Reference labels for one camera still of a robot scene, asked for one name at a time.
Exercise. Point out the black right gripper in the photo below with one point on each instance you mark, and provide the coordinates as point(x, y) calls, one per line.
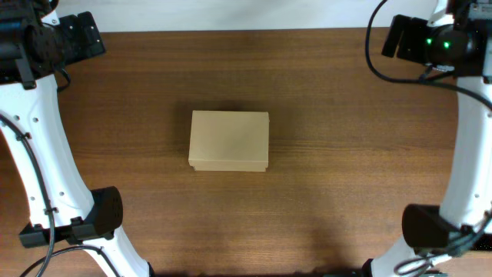
point(415, 28)

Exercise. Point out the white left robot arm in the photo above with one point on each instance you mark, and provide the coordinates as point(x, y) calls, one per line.
point(36, 46)

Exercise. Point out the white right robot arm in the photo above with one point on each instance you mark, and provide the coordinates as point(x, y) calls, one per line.
point(454, 45)

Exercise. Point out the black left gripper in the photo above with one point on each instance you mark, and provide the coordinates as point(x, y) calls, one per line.
point(88, 40)

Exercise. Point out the brown cardboard box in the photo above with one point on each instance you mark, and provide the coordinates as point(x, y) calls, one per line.
point(225, 141)

